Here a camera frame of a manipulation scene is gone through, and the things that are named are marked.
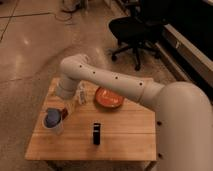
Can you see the white gripper blue cap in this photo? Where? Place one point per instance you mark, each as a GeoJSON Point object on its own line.
{"type": "Point", "coordinates": [53, 121]}

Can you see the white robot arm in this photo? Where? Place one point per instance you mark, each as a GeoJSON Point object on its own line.
{"type": "Point", "coordinates": [184, 114]}

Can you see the black standing eraser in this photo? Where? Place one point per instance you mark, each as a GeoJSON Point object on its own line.
{"type": "Point", "coordinates": [96, 133]}

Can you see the white bottle with label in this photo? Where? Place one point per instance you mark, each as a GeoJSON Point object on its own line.
{"type": "Point", "coordinates": [81, 94]}

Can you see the orange plate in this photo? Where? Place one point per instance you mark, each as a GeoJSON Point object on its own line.
{"type": "Point", "coordinates": [107, 98]}

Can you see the wooden table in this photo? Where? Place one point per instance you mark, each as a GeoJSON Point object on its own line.
{"type": "Point", "coordinates": [127, 132]}

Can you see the black office chair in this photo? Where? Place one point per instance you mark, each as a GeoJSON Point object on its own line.
{"type": "Point", "coordinates": [144, 24]}

